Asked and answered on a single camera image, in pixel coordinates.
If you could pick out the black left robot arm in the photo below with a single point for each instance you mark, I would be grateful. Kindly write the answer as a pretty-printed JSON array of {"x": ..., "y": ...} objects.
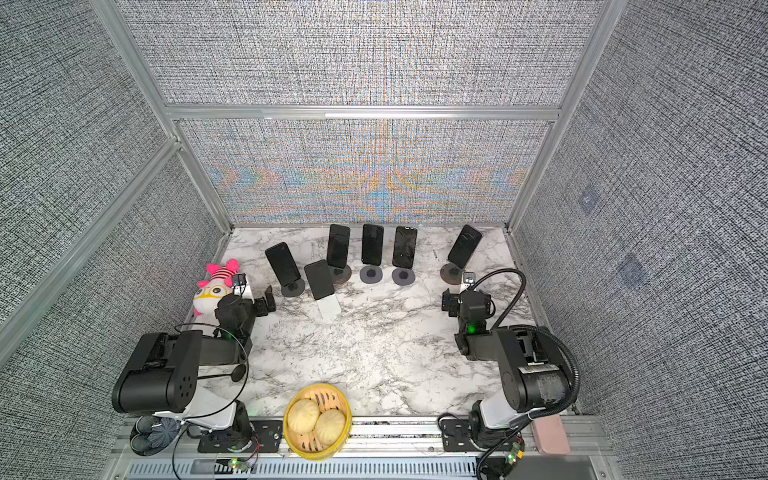
[{"x": 161, "y": 375}]

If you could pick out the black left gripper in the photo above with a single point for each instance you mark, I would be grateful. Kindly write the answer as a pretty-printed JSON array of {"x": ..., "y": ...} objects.
[{"x": 257, "y": 306}]

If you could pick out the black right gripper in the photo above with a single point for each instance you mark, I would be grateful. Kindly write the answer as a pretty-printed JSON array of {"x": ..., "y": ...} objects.
[{"x": 455, "y": 302}]

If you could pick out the steamed bun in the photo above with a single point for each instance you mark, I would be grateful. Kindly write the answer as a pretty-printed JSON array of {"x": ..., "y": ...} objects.
[
  {"x": 303, "y": 416},
  {"x": 329, "y": 427}
]

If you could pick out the brown right phone stand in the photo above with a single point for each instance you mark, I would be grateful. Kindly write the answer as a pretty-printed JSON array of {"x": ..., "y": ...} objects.
[{"x": 452, "y": 274}]

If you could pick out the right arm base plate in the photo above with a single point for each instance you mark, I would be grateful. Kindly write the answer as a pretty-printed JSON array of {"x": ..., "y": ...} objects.
[{"x": 456, "y": 435}]

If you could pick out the aluminium front rail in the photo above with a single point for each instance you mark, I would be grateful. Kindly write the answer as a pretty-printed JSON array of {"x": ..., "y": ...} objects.
[{"x": 379, "y": 447}]

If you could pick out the right steamed bun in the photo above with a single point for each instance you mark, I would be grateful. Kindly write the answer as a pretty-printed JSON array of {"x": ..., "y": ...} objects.
[{"x": 329, "y": 427}]

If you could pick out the black spoon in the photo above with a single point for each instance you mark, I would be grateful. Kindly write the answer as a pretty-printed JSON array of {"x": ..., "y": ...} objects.
[{"x": 236, "y": 375}]

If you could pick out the white folding phone stand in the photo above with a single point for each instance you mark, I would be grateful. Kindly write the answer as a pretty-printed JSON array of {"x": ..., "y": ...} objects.
[{"x": 329, "y": 307}]

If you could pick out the brown round phone stand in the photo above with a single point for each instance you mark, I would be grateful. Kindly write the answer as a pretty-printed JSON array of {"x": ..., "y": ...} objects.
[{"x": 340, "y": 276}]

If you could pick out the purple round phone stand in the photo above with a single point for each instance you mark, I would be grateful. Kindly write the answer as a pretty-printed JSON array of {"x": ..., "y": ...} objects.
[{"x": 371, "y": 274}]

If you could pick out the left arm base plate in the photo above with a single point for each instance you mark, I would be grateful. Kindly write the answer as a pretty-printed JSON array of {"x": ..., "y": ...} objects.
[{"x": 266, "y": 436}]

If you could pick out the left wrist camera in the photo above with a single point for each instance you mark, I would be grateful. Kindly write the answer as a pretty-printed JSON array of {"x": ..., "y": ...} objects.
[{"x": 241, "y": 286}]

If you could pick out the black round phone stand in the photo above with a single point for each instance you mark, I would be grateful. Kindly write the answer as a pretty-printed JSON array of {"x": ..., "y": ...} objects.
[{"x": 293, "y": 289}]

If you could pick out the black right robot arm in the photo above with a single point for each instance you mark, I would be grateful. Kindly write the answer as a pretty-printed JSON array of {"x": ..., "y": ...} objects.
[{"x": 539, "y": 375}]

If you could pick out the yellow bamboo steamer basket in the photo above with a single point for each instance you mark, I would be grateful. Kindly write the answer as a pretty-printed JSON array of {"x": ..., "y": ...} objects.
[{"x": 327, "y": 397}]

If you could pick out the pink white plush toy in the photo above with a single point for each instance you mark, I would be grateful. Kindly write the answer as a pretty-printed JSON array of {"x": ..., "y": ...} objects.
[{"x": 218, "y": 285}]

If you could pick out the pink phone case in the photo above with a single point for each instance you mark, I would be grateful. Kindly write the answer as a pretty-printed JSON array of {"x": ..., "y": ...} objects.
[{"x": 550, "y": 436}]

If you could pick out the left steamed bun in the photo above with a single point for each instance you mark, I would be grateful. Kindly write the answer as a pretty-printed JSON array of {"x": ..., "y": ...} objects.
[{"x": 303, "y": 416}]

